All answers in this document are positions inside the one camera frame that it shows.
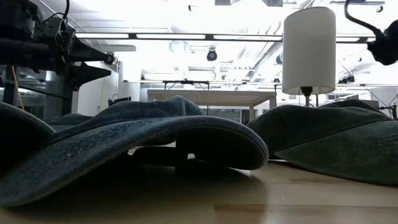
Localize long linear ceiling light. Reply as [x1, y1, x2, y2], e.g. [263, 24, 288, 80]
[75, 32, 377, 44]

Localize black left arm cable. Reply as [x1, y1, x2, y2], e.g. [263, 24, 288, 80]
[42, 0, 71, 24]

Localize small black computer monitor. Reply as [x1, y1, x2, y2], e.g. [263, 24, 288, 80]
[108, 96, 132, 108]

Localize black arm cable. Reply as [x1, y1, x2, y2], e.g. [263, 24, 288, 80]
[344, 0, 385, 37]
[42, 0, 71, 24]

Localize white shade wooden base lamp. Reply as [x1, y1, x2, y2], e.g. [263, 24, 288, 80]
[282, 6, 337, 108]

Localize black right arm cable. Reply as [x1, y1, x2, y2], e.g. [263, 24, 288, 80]
[344, 0, 385, 37]

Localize white perforated metal shelf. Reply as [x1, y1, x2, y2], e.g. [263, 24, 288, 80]
[147, 89, 277, 125]

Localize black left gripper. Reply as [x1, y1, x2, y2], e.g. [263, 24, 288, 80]
[40, 39, 112, 88]

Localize yellow cable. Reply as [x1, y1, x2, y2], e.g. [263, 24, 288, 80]
[11, 66, 25, 111]

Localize black ceiling fixture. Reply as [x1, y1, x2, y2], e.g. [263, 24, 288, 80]
[338, 75, 356, 85]

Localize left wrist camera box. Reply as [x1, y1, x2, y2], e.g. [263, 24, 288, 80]
[36, 17, 75, 47]

